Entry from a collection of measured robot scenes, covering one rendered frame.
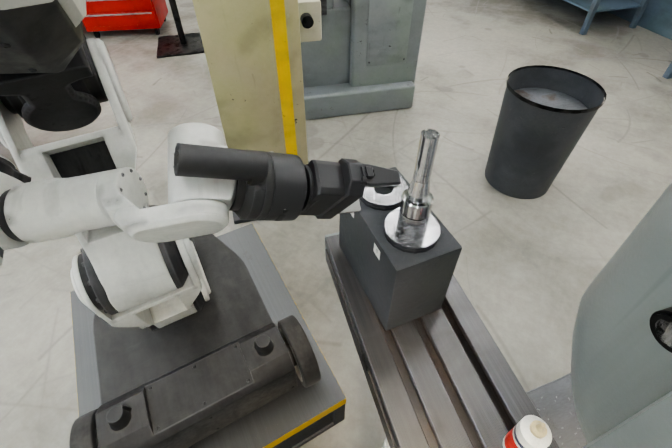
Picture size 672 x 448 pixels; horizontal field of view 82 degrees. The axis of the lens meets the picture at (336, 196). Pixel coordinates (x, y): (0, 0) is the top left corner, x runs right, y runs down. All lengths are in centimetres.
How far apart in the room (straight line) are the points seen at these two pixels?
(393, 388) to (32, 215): 56
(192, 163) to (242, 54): 147
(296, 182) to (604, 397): 35
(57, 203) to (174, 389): 72
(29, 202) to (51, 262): 192
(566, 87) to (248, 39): 174
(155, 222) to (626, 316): 40
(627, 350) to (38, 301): 226
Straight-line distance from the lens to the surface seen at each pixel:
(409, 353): 74
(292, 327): 114
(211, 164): 42
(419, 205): 58
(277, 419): 126
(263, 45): 186
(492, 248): 221
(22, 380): 212
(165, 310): 107
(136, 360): 124
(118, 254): 76
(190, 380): 114
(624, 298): 24
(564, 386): 87
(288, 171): 48
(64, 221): 53
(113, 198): 49
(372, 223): 65
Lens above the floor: 160
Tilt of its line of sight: 44 degrees down
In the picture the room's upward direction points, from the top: straight up
